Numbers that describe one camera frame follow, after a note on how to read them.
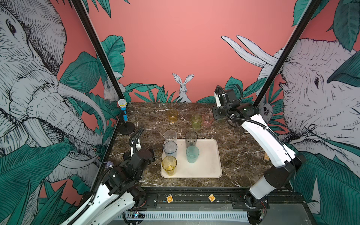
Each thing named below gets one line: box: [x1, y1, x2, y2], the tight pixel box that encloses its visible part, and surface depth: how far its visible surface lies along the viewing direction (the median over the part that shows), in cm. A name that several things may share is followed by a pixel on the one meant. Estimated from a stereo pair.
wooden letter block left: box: [166, 195, 174, 204], surface depth 76 cm
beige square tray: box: [160, 138, 223, 179], surface depth 90 cm
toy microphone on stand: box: [118, 98, 135, 136], surface depth 95 cm
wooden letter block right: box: [207, 193, 217, 203], surface depth 76 cm
